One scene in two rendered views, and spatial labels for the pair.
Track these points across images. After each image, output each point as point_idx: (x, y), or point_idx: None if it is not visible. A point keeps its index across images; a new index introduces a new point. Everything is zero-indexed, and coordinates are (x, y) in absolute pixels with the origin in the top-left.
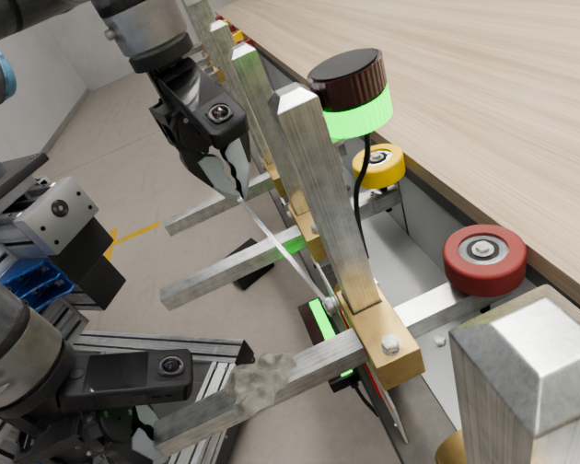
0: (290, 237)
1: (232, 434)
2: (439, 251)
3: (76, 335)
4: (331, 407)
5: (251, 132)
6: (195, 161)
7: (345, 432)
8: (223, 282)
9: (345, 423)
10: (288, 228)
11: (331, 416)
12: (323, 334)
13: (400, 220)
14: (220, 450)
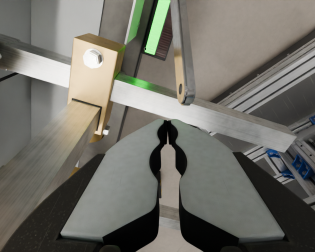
0: (129, 86)
1: (225, 93)
2: (12, 4)
3: (312, 197)
4: (167, 67)
5: None
6: (298, 245)
7: (170, 49)
8: (224, 108)
9: (167, 53)
10: (121, 103)
11: (170, 63)
12: (167, 7)
13: (25, 82)
14: (238, 88)
